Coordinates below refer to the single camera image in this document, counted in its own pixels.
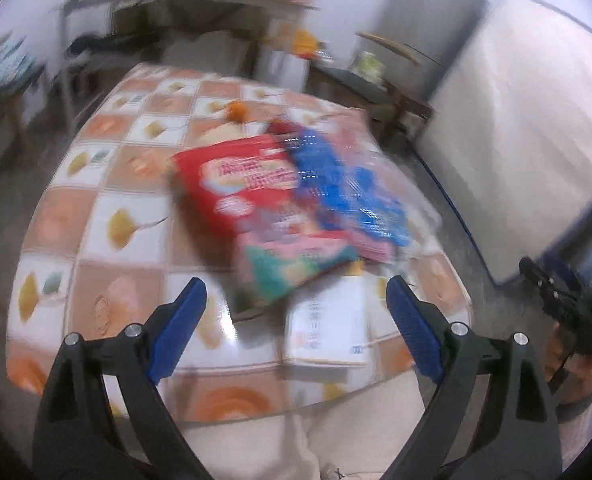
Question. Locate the person's right hand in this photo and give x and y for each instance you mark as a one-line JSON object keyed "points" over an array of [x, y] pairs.
{"points": [[573, 377]]}

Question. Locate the green white packet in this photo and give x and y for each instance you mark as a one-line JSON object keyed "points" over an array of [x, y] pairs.
{"points": [[368, 62]]}

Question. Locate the clear pink printed plastic bag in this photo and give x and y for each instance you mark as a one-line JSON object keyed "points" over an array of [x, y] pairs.
{"points": [[400, 175]]}

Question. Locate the white paper box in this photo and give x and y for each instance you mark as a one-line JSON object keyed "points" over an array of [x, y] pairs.
{"points": [[326, 330]]}

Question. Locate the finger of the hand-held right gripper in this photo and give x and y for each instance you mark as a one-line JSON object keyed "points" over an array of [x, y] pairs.
{"points": [[550, 287]]}

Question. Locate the grey refrigerator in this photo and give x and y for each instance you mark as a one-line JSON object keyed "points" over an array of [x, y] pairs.
{"points": [[425, 15]]}

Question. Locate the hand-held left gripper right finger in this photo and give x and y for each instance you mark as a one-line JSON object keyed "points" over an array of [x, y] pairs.
{"points": [[410, 322]]}

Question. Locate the orange plastic bag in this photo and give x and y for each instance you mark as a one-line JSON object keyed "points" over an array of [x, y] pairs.
{"points": [[306, 42]]}

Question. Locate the wooden chair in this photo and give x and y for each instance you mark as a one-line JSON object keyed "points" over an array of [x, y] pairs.
{"points": [[365, 85]]}

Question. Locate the patterned blue cloth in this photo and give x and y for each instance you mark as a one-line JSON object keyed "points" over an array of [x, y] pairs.
{"points": [[1, 67]]}

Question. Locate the small orange fruit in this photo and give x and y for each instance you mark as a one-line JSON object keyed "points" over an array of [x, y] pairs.
{"points": [[236, 111]]}

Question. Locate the blue snack packet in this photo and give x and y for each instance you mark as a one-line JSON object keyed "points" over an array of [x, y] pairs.
{"points": [[351, 195]]}

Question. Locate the wooden bench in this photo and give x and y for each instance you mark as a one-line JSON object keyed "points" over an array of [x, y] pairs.
{"points": [[11, 100]]}

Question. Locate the white mattress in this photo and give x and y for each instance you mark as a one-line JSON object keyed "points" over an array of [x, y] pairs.
{"points": [[525, 125]]}

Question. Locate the red snack packet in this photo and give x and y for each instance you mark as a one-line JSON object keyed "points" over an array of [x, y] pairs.
{"points": [[226, 195]]}

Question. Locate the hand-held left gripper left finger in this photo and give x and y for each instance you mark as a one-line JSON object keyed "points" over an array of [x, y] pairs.
{"points": [[183, 317]]}

